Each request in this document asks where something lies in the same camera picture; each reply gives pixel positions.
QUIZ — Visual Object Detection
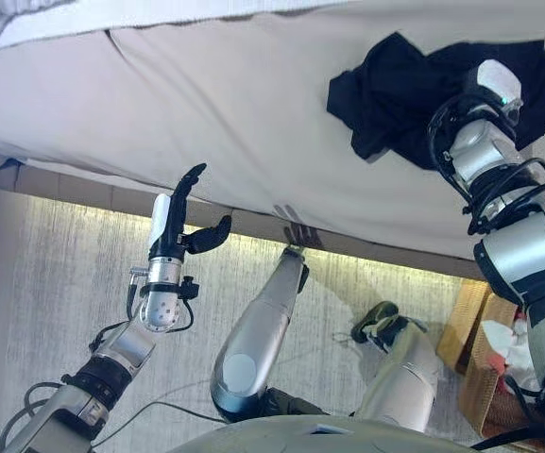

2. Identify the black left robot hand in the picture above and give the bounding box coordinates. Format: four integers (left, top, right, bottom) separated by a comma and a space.
147, 162, 233, 261

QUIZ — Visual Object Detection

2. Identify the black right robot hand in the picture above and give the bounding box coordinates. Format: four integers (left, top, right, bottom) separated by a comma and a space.
458, 59, 526, 127

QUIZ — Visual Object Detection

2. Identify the black garment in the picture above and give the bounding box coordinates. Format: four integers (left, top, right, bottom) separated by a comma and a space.
326, 30, 545, 172

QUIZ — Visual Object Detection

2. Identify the white garment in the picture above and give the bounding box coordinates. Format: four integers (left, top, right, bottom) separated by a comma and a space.
477, 319, 543, 393

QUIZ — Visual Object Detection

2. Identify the red garment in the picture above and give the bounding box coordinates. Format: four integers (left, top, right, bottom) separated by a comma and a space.
486, 306, 534, 396

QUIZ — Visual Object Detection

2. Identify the beige bed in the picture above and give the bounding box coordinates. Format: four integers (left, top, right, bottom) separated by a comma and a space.
0, 0, 545, 271

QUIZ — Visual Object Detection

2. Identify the woven wicker basket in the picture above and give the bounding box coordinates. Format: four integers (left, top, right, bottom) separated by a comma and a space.
436, 277, 545, 441

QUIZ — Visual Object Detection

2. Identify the grey striped rug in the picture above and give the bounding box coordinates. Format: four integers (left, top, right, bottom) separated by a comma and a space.
0, 188, 537, 453

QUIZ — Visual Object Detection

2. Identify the grey robot torso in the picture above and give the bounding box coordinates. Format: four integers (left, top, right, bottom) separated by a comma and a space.
167, 414, 490, 453

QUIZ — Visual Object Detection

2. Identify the white duvet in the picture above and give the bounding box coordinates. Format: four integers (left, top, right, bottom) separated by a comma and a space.
0, 0, 349, 61

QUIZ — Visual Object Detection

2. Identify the silver right robot leg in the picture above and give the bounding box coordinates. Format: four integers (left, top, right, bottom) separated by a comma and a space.
349, 301, 444, 433

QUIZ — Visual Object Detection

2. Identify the brown bed frame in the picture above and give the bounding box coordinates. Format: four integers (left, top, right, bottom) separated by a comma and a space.
0, 165, 490, 282

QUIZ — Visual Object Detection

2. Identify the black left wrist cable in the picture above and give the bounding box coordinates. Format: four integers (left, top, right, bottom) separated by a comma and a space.
125, 267, 202, 337

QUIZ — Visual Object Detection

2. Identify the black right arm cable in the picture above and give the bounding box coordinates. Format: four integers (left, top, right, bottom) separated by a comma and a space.
426, 93, 545, 237

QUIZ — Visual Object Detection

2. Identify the thin black floor cable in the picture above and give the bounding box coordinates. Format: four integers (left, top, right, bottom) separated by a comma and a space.
91, 395, 229, 449

